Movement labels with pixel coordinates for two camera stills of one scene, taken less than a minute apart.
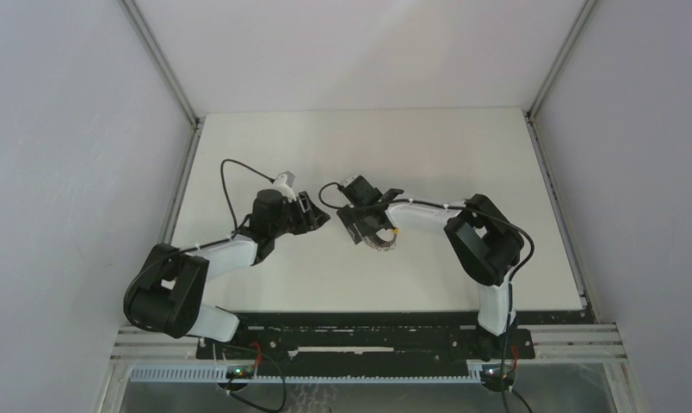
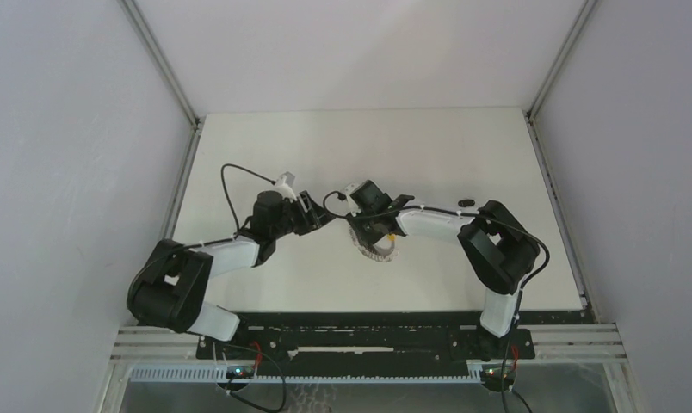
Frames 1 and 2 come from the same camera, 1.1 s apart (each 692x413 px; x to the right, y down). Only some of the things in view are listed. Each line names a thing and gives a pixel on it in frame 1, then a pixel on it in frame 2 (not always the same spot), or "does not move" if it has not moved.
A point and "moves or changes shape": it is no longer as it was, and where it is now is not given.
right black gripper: (349, 217) does not move
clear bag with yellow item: (382, 248) moves or changes shape
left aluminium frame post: (160, 59) does not move
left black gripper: (312, 219) does not move
